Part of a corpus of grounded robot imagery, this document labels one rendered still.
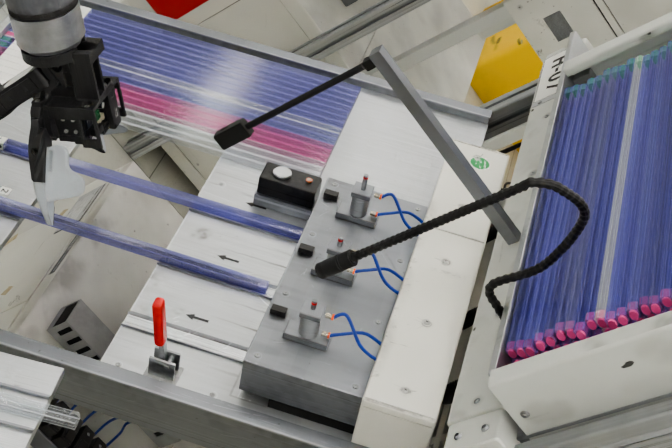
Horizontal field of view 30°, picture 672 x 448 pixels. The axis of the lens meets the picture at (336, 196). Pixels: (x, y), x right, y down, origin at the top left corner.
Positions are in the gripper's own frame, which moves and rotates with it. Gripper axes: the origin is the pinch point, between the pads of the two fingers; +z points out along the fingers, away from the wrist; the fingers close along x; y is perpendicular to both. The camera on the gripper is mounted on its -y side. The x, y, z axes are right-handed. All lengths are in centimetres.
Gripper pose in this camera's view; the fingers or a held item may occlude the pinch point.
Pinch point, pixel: (72, 188)
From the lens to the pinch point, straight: 152.0
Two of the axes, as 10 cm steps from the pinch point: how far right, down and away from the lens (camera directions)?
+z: 0.8, 8.1, 5.9
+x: 2.6, -5.8, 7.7
